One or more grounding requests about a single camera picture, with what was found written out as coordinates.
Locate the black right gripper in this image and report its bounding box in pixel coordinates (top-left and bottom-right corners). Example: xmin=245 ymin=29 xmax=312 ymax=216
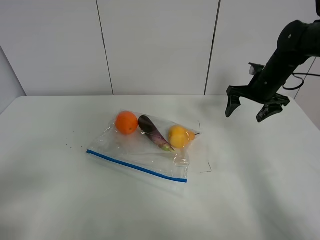
xmin=225 ymin=65 xmax=290 ymax=123

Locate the clear zip bag blue seal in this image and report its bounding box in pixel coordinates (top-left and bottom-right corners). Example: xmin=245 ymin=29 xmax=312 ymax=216
xmin=86 ymin=110 xmax=201 ymax=184

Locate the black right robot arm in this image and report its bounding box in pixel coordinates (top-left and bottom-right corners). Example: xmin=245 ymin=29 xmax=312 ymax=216
xmin=217 ymin=0 xmax=320 ymax=122

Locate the yellow pear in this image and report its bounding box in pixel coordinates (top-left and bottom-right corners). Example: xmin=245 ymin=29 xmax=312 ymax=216
xmin=168 ymin=125 xmax=199 ymax=149

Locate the purple eggplant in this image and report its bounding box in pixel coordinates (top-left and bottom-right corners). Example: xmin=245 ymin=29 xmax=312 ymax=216
xmin=138 ymin=115 xmax=175 ymax=152

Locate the orange fruit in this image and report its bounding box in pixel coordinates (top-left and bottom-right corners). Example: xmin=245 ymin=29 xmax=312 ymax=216
xmin=115 ymin=111 xmax=138 ymax=135

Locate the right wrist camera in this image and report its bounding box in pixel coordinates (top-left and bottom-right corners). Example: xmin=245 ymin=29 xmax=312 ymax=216
xmin=249 ymin=62 xmax=265 ymax=76

